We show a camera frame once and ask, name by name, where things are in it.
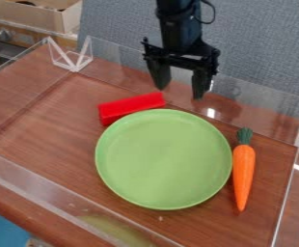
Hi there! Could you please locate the red wedge block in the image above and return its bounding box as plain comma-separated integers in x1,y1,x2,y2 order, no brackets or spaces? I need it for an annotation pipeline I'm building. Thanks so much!
98,93,166,125

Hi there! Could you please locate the wooden shelf with knob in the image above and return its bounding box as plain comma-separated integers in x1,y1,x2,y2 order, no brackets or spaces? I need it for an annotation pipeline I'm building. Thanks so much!
0,16,81,70

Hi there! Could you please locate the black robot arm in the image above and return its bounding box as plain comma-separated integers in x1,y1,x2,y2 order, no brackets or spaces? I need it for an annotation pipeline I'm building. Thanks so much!
142,0,221,99

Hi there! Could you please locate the clear acrylic enclosure wall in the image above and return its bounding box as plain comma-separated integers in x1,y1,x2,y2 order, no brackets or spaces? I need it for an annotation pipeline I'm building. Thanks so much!
0,38,299,247

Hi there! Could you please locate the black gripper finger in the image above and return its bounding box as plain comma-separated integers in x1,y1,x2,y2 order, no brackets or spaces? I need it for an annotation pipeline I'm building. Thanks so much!
146,60,171,91
193,69,213,99

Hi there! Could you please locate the orange toy carrot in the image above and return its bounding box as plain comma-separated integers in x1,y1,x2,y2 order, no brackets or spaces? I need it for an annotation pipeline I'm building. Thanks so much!
233,127,256,212

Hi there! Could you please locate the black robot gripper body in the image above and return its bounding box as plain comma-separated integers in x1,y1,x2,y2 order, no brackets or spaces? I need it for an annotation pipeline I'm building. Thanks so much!
142,37,221,75

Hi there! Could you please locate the green round plate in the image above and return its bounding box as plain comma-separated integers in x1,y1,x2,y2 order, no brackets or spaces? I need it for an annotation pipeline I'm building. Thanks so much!
95,109,233,210

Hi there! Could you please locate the cardboard box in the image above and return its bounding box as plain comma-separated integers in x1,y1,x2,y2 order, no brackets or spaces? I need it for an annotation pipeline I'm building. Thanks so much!
0,0,83,33

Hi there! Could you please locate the black cable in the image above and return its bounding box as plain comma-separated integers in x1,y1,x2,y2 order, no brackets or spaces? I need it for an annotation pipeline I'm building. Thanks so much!
195,0,218,25

